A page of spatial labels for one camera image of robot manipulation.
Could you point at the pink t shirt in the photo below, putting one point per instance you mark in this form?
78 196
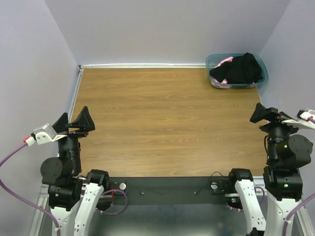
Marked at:
219 72

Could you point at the teal plastic bin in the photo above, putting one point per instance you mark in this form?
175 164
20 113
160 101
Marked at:
213 60

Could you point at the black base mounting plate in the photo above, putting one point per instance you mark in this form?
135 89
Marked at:
174 190

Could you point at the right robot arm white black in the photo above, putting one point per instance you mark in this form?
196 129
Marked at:
286 152

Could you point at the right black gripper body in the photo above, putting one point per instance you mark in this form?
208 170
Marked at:
275 127

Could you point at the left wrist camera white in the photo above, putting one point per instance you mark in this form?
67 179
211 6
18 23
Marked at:
43 135

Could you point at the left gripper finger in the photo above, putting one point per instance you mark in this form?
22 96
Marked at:
84 121
60 125

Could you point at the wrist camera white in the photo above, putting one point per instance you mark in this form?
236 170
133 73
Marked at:
305 119
43 135

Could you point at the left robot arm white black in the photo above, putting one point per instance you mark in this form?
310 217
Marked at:
72 200

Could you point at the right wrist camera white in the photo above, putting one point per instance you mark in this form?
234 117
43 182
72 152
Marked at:
305 119

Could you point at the black t shirt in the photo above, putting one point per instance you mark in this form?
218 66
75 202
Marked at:
245 70

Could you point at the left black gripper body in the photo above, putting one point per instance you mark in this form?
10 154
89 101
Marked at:
78 133

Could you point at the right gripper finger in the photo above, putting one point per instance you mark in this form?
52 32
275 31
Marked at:
260 113
284 116

